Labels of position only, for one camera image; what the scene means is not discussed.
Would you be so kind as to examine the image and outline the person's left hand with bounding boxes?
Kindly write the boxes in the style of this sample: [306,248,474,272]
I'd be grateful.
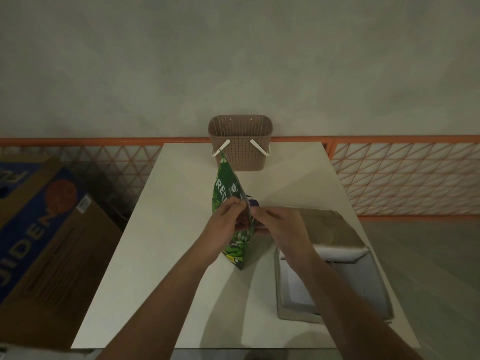
[198,196,250,265]

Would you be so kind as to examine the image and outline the person's right hand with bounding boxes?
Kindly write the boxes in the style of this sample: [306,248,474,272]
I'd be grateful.
[249,205,320,265]

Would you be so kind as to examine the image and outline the green tea pouch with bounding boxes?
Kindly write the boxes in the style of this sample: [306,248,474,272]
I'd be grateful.
[211,149,260,271]

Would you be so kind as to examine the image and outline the beige fabric storage box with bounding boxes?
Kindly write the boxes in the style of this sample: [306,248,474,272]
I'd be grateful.
[273,207,395,325]

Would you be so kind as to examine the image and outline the person's right forearm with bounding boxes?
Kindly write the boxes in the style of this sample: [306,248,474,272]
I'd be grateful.
[286,250,425,360]

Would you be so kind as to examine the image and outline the person's left forearm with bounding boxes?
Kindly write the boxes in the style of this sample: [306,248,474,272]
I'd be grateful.
[95,245,222,360]

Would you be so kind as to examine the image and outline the brown perforated plastic basket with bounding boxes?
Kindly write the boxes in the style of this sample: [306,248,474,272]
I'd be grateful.
[208,114,274,173]

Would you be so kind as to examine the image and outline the orange metal mesh fence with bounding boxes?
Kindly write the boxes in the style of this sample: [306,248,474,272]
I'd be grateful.
[0,134,480,222]

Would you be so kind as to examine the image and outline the blue printed cardboard carton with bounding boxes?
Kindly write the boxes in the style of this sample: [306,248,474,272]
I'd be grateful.
[0,155,123,351]

